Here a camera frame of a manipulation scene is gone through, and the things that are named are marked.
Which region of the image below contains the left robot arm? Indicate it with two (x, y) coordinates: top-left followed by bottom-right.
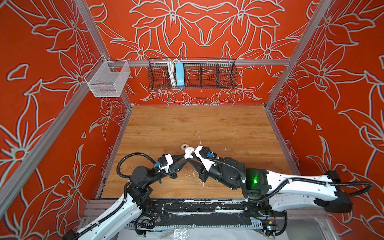
(63, 152), (195, 240)

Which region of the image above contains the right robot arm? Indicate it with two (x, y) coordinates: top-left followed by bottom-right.
(190, 158), (374, 214)

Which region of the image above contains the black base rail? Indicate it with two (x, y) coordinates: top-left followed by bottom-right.
(125, 197), (286, 227)

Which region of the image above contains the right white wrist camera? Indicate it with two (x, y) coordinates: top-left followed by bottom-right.
(194, 146), (215, 172)

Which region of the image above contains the clear plastic wall bin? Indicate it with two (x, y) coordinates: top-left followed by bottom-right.
(85, 55), (131, 98)

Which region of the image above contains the black wire wall basket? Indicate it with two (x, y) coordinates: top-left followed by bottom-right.
(148, 58), (238, 90)

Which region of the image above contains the small green circuit board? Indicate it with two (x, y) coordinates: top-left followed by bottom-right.
(263, 220), (277, 238)

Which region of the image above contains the blue box in basket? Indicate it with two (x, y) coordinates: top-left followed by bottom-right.
(175, 62), (185, 88)

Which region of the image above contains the white earbud charging case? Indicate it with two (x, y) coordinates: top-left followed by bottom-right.
(181, 144), (190, 150)

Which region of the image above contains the white cable in basket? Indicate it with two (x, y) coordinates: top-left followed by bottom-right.
(166, 59), (177, 87)

